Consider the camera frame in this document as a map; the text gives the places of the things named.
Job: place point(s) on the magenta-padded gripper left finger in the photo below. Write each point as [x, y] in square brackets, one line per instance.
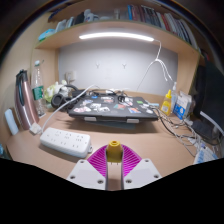
[85, 173]

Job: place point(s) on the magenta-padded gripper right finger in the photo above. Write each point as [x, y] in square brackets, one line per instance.
[143, 173]

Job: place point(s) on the yellow charger block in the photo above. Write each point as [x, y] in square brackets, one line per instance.
[114, 153]

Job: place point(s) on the white power strip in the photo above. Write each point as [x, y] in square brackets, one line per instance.
[65, 140]

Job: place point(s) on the grey laptop stand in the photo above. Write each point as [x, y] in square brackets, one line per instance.
[113, 123]

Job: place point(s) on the white and blue keyboard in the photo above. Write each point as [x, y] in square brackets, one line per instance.
[205, 155]

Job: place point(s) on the black sticker-covered laptop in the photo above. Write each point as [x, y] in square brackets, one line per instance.
[110, 112]

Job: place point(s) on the small beige packet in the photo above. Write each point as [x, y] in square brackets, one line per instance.
[35, 128]

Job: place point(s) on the yellow glue bottle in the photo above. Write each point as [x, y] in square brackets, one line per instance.
[166, 106]

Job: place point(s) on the blue and white box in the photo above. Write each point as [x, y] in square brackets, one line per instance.
[182, 106]

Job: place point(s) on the small clear bottle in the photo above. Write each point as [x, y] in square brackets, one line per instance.
[174, 95]

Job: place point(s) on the pink metal thermos jug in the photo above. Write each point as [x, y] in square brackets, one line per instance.
[26, 106]

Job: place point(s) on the white and green plush toy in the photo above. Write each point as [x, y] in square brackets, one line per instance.
[51, 90]

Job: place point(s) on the white cylinder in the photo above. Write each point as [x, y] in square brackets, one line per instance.
[11, 121]

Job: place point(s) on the clear plastic water bottle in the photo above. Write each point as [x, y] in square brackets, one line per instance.
[38, 93]

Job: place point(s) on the black monitor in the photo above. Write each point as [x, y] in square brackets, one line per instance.
[210, 96]

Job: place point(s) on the white LED light bar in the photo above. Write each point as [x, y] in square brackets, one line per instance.
[116, 36]

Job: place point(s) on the wooden shelf unit with books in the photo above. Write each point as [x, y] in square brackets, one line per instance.
[100, 28]

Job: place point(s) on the white wall socket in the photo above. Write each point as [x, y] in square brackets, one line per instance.
[70, 76]

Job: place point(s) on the white wall hook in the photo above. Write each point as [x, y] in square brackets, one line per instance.
[124, 65]
[97, 65]

